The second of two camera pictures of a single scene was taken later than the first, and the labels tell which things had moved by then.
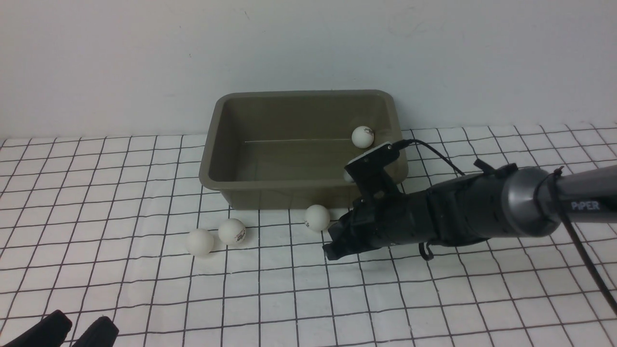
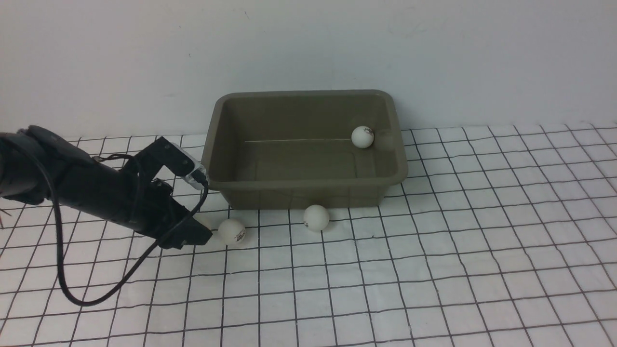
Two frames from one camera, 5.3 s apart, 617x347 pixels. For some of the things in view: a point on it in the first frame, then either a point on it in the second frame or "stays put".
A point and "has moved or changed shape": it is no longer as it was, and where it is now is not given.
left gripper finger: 49,332 -> 191,232
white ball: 232,231 stays put
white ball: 362,137 stays put
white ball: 199,242 has moved or changed shape
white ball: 317,217 stays put
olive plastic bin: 287,149 stays put
